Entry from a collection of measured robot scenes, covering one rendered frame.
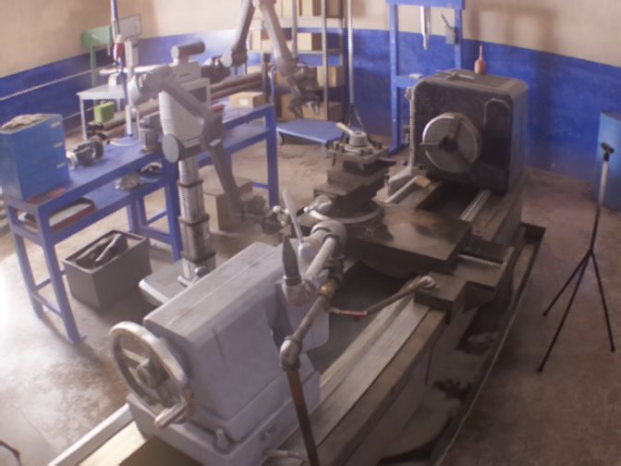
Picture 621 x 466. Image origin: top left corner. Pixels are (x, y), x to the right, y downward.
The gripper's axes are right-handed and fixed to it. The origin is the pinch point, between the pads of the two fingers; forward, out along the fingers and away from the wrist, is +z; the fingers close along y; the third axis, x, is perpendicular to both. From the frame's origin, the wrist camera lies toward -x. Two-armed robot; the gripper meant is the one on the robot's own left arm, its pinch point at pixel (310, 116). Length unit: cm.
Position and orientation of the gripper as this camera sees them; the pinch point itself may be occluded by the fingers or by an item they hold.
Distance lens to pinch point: 229.5
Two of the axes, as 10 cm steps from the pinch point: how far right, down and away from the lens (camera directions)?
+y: 6.6, -3.5, 6.6
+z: 4.0, 9.1, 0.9
